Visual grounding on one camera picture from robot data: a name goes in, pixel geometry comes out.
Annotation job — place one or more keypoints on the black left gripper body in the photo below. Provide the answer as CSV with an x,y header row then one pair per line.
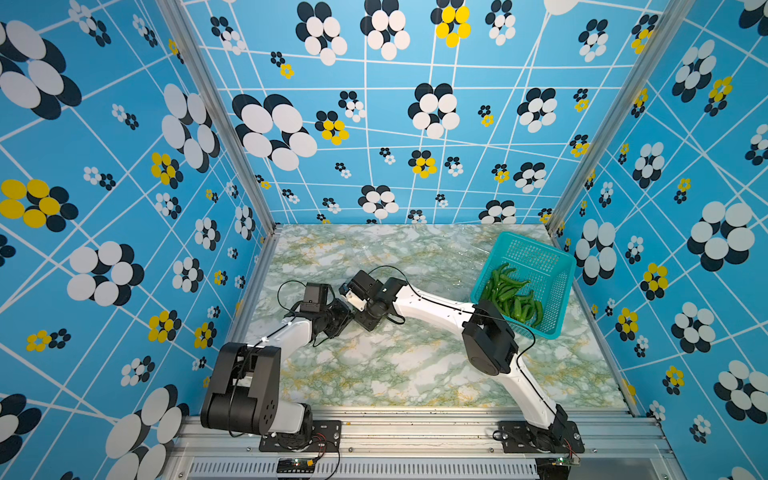
x,y
335,317

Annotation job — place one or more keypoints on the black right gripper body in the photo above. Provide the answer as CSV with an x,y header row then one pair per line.
x,y
367,317

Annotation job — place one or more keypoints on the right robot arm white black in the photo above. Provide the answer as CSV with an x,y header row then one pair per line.
x,y
489,342

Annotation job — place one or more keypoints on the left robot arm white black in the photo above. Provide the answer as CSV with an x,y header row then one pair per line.
x,y
243,396

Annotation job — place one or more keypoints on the green peppers inside basket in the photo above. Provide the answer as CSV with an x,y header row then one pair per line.
x,y
513,298

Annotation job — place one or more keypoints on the green circuit board left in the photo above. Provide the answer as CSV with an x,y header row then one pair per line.
x,y
296,467

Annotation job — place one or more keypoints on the teal plastic basket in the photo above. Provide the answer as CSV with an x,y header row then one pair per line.
x,y
549,270

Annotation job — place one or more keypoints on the circuit board right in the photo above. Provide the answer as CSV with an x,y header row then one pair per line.
x,y
555,468

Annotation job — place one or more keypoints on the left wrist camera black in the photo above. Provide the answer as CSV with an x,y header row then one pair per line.
x,y
315,298

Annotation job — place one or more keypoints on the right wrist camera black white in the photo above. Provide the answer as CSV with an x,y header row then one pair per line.
x,y
363,286

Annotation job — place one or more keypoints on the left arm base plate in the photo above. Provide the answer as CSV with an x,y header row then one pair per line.
x,y
322,437

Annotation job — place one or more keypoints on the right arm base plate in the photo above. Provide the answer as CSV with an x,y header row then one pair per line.
x,y
521,437

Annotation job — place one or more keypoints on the aluminium corner post left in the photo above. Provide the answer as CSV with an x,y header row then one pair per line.
x,y
174,16

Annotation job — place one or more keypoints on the aluminium corner post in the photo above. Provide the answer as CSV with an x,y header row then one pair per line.
x,y
671,20
174,16

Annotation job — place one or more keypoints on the aluminium corner post right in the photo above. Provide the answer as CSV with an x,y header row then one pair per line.
x,y
671,20

